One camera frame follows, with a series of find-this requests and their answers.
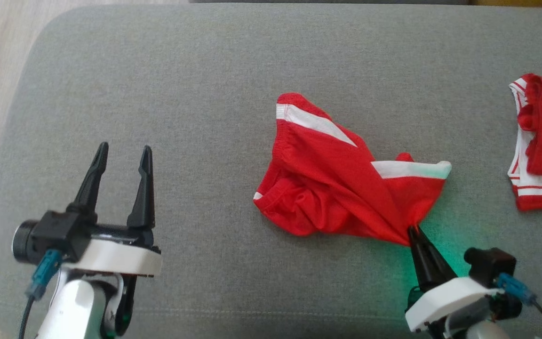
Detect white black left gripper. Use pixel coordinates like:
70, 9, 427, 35
62, 141, 162, 277

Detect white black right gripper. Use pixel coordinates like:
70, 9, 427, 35
405, 226, 504, 333

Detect red shorts with white stripe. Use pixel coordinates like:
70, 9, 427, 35
253, 92, 453, 247

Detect grey sofa seat cushion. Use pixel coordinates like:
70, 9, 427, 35
0, 4, 542, 339

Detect black cable with teal plug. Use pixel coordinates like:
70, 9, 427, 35
17, 249, 64, 339
497, 272, 542, 338

